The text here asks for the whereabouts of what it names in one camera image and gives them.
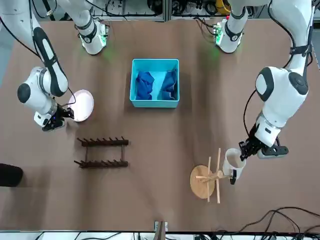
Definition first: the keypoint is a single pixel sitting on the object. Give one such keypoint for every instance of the wooden mug stand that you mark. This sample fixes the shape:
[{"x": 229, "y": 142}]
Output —
[{"x": 200, "y": 182}]

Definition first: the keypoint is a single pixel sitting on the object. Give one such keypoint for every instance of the black cylindrical vase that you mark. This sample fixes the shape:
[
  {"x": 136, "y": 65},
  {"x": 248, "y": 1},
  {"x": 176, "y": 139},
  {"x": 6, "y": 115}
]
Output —
[{"x": 10, "y": 175}]

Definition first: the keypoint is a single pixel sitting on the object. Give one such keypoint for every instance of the white round plate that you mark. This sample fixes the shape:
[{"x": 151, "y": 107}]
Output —
[{"x": 82, "y": 105}]

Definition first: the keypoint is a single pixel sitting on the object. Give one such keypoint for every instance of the blue square rag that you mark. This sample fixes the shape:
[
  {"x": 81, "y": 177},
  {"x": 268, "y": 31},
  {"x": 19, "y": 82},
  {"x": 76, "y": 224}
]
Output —
[
  {"x": 145, "y": 86},
  {"x": 170, "y": 85}
]

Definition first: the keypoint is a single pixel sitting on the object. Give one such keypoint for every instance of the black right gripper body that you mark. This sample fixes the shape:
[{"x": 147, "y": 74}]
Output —
[{"x": 59, "y": 114}]

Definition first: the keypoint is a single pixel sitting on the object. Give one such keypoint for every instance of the dark wooden dish rack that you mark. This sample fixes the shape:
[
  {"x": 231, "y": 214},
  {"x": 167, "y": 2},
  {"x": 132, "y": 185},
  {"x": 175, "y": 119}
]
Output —
[{"x": 105, "y": 143}]

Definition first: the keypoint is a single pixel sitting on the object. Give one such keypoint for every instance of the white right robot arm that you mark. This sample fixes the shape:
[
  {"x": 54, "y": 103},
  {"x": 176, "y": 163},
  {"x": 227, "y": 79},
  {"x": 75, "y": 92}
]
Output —
[{"x": 40, "y": 80}]

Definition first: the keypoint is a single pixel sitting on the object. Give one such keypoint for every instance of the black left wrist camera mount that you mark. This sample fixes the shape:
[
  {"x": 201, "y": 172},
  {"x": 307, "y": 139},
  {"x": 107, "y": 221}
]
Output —
[{"x": 275, "y": 150}]

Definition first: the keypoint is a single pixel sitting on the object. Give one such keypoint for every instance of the cyan plastic box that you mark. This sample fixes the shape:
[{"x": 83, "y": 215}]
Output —
[{"x": 155, "y": 103}]

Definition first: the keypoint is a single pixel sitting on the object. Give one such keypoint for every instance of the white mug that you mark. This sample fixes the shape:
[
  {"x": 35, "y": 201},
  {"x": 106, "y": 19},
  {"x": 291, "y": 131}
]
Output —
[{"x": 233, "y": 160}]

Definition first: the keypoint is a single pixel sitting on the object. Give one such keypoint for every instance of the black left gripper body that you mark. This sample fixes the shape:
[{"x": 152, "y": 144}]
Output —
[{"x": 255, "y": 136}]

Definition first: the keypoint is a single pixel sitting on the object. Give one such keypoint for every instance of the aluminium upright post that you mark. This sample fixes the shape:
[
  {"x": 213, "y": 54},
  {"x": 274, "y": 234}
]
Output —
[{"x": 161, "y": 228}]

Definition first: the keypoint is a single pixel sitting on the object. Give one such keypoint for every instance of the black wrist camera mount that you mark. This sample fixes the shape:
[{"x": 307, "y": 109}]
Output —
[
  {"x": 53, "y": 126},
  {"x": 275, "y": 150}
]

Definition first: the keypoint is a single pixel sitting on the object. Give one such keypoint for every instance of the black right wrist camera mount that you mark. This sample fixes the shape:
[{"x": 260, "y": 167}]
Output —
[{"x": 53, "y": 126}]

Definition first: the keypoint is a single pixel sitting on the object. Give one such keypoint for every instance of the yellow black device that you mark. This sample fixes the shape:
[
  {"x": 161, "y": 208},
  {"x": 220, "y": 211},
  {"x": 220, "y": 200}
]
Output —
[{"x": 221, "y": 5}]

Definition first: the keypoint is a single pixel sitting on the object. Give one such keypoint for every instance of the aluminium frame rail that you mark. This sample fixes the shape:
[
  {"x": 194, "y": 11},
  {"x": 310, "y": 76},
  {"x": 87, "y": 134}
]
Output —
[{"x": 140, "y": 17}]

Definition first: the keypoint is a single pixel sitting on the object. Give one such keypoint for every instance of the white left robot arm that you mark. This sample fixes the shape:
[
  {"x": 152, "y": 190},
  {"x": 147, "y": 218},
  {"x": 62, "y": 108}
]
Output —
[{"x": 277, "y": 100}]

